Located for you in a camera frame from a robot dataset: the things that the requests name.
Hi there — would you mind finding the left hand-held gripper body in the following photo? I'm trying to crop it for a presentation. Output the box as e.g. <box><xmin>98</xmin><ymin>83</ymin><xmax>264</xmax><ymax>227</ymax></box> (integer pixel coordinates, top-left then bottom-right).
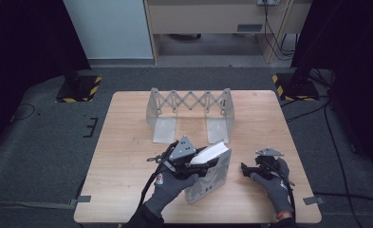
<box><xmin>164</xmin><ymin>135</ymin><xmax>210</xmax><ymax>181</ymax></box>

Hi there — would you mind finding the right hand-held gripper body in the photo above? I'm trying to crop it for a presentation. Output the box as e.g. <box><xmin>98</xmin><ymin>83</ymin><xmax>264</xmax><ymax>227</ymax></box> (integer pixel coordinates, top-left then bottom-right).
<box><xmin>254</xmin><ymin>147</ymin><xmax>289</xmax><ymax>181</ymax></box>

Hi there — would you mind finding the white hardcover book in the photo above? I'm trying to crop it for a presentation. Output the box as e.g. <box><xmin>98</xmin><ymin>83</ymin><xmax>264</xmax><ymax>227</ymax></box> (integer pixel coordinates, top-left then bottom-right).
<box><xmin>183</xmin><ymin>139</ymin><xmax>233</xmax><ymax>205</ymax></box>

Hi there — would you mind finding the person's right hand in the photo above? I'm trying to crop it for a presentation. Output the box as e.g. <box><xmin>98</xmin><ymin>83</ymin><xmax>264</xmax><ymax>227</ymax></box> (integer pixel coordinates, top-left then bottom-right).
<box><xmin>250</xmin><ymin>157</ymin><xmax>295</xmax><ymax>217</ymax></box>

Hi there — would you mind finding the person's left hand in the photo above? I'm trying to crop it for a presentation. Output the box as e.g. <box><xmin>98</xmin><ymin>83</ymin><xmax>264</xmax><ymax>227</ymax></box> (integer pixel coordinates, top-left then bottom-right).
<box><xmin>143</xmin><ymin>162</ymin><xmax>200</xmax><ymax>219</ymax></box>

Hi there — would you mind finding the expandable metal book stand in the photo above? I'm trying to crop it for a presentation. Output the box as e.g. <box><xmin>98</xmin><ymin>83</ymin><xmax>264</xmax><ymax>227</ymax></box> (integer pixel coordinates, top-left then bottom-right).
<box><xmin>145</xmin><ymin>87</ymin><xmax>236</xmax><ymax>145</ymax></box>

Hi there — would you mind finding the grey tape piece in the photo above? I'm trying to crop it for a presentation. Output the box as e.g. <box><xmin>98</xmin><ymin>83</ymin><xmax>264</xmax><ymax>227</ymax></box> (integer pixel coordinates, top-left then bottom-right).
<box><xmin>302</xmin><ymin>195</ymin><xmax>326</xmax><ymax>206</ymax></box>
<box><xmin>68</xmin><ymin>195</ymin><xmax>93</xmax><ymax>207</ymax></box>

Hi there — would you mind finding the black stand with striped base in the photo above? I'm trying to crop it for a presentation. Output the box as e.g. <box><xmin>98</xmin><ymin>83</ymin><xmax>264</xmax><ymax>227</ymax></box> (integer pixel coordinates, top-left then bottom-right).
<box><xmin>271</xmin><ymin>58</ymin><xmax>321</xmax><ymax>103</ymax></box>
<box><xmin>55</xmin><ymin>60</ymin><xmax>103</xmax><ymax>104</ymax></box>

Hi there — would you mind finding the black curtain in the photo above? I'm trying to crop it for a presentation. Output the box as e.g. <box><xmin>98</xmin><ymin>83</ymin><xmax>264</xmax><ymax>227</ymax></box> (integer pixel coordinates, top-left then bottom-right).
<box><xmin>289</xmin><ymin>0</ymin><xmax>373</xmax><ymax>183</ymax></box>
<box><xmin>0</xmin><ymin>0</ymin><xmax>92</xmax><ymax>165</ymax></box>

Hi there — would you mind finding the grey rectangular desk label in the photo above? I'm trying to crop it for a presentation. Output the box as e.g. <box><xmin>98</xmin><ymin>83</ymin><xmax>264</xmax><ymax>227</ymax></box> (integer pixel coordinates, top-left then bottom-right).
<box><xmin>236</xmin><ymin>23</ymin><xmax>264</xmax><ymax>33</ymax></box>

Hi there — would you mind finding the light wooden desk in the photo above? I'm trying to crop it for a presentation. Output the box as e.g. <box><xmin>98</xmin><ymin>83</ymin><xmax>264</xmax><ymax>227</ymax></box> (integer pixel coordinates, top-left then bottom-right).
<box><xmin>142</xmin><ymin>0</ymin><xmax>313</xmax><ymax>65</ymax></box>

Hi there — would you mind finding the white panel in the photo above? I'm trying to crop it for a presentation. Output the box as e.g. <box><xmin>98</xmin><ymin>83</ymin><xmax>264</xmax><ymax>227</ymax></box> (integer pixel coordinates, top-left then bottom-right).
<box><xmin>63</xmin><ymin>0</ymin><xmax>155</xmax><ymax>61</ymax></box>

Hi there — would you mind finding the grey floor strip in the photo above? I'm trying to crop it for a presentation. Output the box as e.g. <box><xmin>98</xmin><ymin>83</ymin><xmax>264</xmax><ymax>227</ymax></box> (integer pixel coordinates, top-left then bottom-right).
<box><xmin>0</xmin><ymin>200</ymin><xmax>78</xmax><ymax>211</ymax></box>

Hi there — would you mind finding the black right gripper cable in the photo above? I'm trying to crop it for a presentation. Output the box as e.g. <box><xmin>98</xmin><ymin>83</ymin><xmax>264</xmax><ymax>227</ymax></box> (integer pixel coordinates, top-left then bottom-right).
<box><xmin>269</xmin><ymin>161</ymin><xmax>298</xmax><ymax>221</ymax></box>

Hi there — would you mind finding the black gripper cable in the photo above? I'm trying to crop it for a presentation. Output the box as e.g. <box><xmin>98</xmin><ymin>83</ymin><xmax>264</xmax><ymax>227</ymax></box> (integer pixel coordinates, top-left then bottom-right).
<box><xmin>138</xmin><ymin>141</ymin><xmax>179</xmax><ymax>208</ymax></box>
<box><xmin>269</xmin><ymin>161</ymin><xmax>298</xmax><ymax>221</ymax></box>

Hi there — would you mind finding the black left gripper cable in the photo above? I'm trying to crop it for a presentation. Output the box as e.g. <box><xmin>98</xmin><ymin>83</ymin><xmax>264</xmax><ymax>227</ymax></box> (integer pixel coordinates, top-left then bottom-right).
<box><xmin>138</xmin><ymin>141</ymin><xmax>179</xmax><ymax>208</ymax></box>

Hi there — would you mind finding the black hanging cable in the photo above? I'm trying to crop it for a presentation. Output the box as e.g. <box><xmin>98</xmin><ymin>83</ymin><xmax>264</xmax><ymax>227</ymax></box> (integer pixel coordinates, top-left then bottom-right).
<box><xmin>262</xmin><ymin>3</ymin><xmax>295</xmax><ymax>62</ymax></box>

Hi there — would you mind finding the black looped floor cable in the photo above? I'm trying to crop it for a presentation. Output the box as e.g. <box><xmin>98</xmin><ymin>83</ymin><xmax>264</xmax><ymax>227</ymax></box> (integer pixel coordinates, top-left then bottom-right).
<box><xmin>10</xmin><ymin>103</ymin><xmax>37</xmax><ymax>124</ymax></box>

